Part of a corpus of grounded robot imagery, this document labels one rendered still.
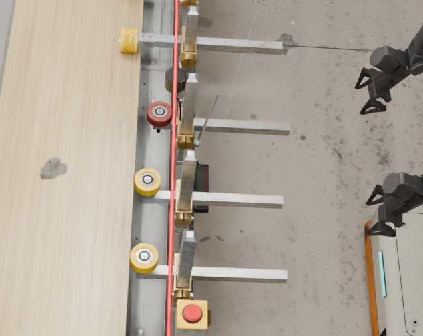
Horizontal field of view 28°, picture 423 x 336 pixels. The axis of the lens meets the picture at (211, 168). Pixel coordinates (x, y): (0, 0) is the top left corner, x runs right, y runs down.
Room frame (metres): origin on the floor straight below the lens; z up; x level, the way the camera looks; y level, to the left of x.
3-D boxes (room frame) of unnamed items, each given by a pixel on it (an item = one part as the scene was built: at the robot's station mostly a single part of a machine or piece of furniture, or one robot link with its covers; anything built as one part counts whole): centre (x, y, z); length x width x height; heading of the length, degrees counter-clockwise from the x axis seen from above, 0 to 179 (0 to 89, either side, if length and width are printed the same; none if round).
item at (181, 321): (0.76, -0.01, 1.18); 0.07 x 0.07 x 0.08; 9
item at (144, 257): (1.04, 0.14, 0.85); 0.08 x 0.08 x 0.11
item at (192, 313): (0.76, -0.01, 1.22); 0.04 x 0.04 x 0.02
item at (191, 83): (1.51, 0.10, 0.90); 0.04 x 0.04 x 0.48; 9
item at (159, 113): (1.54, 0.19, 0.85); 0.08 x 0.08 x 0.11
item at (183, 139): (1.53, 0.10, 0.85); 0.14 x 0.06 x 0.05; 9
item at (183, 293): (1.04, 0.03, 0.81); 0.14 x 0.06 x 0.05; 9
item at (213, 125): (1.57, -0.01, 0.84); 0.43 x 0.03 x 0.04; 99
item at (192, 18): (1.76, 0.14, 0.91); 0.04 x 0.04 x 0.48; 9
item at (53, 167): (1.27, 0.46, 0.91); 0.09 x 0.07 x 0.02; 133
